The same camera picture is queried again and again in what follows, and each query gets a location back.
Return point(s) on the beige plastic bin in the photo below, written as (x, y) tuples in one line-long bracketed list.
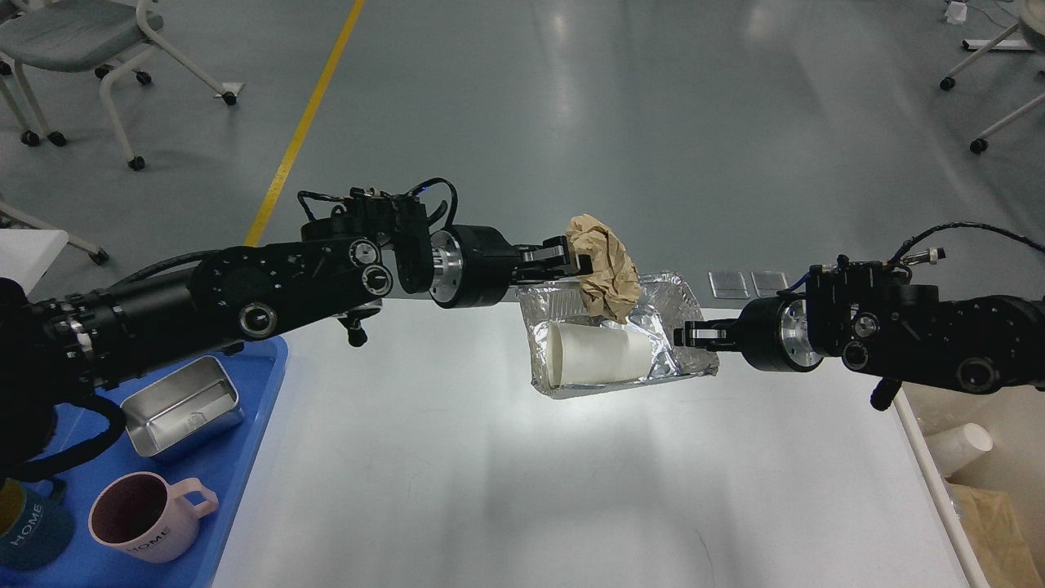
[(1014, 417)]

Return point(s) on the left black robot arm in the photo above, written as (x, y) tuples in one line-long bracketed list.
[(59, 354)]

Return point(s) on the brown paper in bin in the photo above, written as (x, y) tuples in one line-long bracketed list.
[(989, 521)]

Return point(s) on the steel rectangular tray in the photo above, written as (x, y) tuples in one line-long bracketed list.
[(171, 418)]

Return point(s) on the white cup in bin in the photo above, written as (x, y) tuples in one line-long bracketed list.
[(956, 448)]

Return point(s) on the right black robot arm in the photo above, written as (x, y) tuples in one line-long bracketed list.
[(871, 316)]

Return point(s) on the grey office chair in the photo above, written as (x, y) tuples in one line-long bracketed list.
[(81, 36)]

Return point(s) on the metal floor plate left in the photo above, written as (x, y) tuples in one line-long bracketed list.
[(728, 285)]

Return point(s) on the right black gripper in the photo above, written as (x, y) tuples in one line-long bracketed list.
[(770, 333)]

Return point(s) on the dark blue HOME mug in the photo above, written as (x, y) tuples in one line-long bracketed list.
[(35, 529)]

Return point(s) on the aluminium foil container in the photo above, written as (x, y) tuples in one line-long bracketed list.
[(666, 302)]

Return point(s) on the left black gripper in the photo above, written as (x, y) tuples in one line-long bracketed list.
[(474, 265)]

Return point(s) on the pink HOME mug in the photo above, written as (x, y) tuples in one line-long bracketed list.
[(142, 515)]

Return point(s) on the white side table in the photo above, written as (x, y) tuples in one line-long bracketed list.
[(26, 254)]

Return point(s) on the metal floor plate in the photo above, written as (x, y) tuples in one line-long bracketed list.
[(768, 283), (728, 285)]

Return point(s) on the white paper cup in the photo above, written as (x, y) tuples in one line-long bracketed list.
[(587, 355)]

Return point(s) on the brown paper ball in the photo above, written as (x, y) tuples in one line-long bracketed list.
[(612, 288)]

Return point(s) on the metal floor plate right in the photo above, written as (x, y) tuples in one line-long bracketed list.
[(768, 283)]

